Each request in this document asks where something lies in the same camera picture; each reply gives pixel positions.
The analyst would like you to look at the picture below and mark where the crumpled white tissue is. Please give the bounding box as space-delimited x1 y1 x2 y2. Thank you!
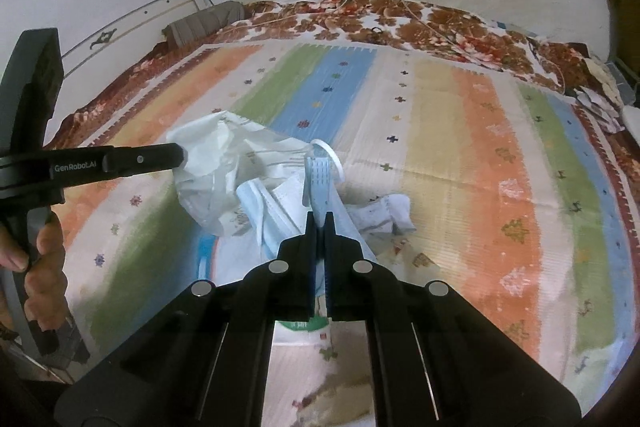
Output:
345 193 417 239

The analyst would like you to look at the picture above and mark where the grey pillow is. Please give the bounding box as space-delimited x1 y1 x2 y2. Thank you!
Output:
162 1 247 51

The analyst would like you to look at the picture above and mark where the striped colourful mat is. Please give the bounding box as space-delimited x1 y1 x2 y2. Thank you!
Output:
42 42 637 427

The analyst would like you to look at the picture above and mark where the white plastic bag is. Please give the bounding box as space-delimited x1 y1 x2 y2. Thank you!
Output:
167 109 321 238

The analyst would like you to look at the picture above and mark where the blue face mask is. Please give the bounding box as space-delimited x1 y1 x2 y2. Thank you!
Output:
235 177 377 264

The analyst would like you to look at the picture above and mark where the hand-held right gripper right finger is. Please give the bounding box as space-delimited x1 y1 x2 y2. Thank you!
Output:
320 155 583 427

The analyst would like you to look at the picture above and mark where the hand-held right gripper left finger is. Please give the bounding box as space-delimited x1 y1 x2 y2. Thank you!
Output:
52 155 321 427

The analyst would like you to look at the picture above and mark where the green white packet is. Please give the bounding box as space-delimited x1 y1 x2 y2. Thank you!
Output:
276 317 332 344

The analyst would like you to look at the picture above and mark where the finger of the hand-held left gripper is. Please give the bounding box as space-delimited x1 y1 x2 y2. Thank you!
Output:
111 143 187 182

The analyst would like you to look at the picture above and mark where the striped colourful bed blanket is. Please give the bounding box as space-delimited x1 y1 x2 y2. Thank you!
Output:
42 0 626 148

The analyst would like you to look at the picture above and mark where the pile of crumpled cloths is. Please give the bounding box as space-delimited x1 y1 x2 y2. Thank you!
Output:
565 52 627 134

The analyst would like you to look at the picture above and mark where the person's left hand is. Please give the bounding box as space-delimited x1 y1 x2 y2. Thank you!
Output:
0 211 69 333

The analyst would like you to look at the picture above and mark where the white headboard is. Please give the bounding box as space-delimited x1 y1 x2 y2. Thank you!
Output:
57 0 202 78

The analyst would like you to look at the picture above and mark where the white folded cloth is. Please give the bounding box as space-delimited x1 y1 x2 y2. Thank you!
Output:
619 106 640 144

